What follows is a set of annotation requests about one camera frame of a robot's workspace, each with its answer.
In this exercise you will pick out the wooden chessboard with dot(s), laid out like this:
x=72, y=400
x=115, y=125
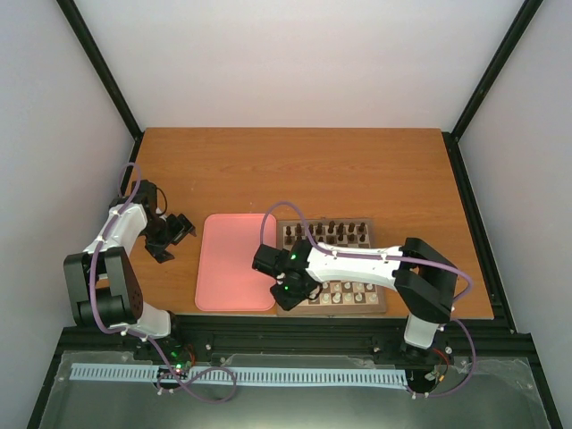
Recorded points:
x=366, y=307

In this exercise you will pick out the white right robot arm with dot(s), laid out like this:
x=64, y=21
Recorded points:
x=424, y=281

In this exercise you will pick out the light blue cable duct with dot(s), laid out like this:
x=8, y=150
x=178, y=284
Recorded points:
x=245, y=376

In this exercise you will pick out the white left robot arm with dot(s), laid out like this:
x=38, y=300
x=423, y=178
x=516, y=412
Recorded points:
x=102, y=286

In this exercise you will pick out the pink plastic tray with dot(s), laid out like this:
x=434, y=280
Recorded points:
x=226, y=281

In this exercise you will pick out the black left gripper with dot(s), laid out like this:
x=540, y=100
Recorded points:
x=181, y=231

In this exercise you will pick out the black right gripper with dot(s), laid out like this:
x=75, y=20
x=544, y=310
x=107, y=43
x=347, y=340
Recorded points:
x=288, y=303

